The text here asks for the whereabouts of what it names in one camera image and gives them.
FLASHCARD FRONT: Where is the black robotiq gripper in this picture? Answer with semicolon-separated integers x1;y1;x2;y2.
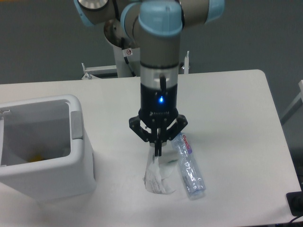
129;84;188;157

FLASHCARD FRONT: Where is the white plastic wrapper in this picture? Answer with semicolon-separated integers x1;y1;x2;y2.
143;147;178;195

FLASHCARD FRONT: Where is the clear plastic water bottle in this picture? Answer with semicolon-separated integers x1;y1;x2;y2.
171;133;206;200

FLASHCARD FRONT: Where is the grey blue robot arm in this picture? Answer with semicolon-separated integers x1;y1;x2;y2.
74;0;225;157

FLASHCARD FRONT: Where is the white plastic trash can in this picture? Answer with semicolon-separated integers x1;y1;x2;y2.
0;95;97;201

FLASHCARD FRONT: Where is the black device at table corner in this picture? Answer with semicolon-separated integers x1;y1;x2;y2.
286;191;303;216

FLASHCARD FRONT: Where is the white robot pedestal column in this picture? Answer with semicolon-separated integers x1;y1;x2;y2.
103;18;143;78

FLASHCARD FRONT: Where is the white metal base frame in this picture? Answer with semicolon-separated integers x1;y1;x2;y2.
81;50;191;80

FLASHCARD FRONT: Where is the black pedestal cable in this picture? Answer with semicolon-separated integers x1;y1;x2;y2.
120;37;138;78

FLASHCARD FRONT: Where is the white frame at right edge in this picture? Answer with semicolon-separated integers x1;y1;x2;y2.
280;80;303;125

